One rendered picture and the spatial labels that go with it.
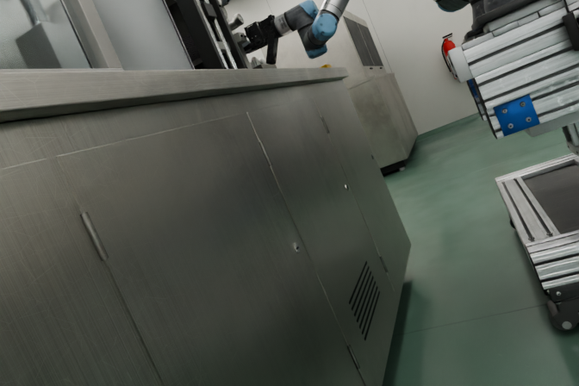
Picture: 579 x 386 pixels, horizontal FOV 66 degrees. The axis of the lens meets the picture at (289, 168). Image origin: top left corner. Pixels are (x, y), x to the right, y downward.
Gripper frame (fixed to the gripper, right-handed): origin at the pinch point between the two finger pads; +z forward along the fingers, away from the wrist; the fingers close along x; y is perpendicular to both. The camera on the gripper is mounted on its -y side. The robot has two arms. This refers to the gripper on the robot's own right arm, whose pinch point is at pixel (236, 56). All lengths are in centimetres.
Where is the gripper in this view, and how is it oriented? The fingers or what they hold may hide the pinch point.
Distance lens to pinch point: 177.7
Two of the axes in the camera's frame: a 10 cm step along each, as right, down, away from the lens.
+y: -3.9, -9.2, -0.7
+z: -8.6, 3.4, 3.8
